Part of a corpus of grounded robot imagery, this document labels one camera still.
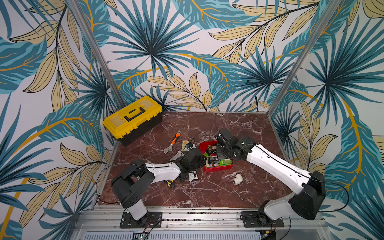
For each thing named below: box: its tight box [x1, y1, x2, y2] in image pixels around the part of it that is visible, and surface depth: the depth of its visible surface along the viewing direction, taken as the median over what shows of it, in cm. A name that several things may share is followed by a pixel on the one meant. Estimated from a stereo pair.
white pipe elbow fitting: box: [232, 173, 243, 186], surface depth 87 cm
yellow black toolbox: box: [103, 96, 163, 146], surface depth 96 cm
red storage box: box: [199, 140, 234, 173], surface depth 92 cm
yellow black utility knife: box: [164, 179, 175, 188], surface depth 85 cm
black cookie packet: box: [179, 172, 187, 183], surface depth 67 cm
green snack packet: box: [219, 158, 233, 167], surface depth 92 cm
